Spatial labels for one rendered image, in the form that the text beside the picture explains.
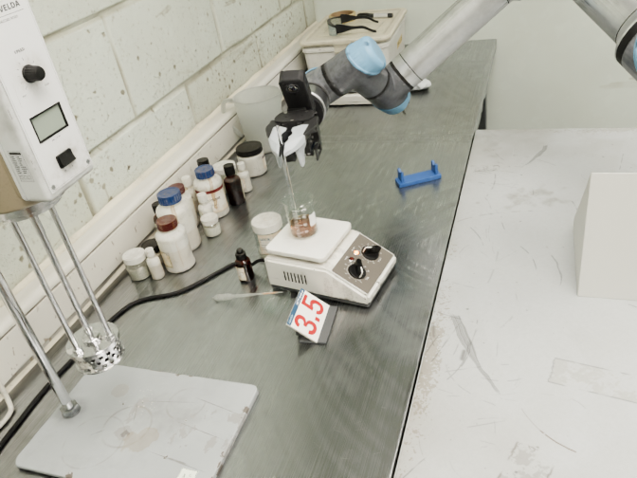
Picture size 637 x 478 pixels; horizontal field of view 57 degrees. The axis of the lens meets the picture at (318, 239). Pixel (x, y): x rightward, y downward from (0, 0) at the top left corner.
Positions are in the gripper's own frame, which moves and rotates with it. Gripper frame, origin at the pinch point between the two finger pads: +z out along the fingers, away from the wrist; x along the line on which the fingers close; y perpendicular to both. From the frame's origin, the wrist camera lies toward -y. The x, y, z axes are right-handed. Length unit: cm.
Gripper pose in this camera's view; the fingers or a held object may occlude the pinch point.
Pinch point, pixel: (282, 147)
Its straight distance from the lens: 98.4
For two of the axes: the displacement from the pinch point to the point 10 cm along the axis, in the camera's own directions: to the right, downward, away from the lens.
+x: -9.7, 0.4, 2.2
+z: -1.6, 5.7, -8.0
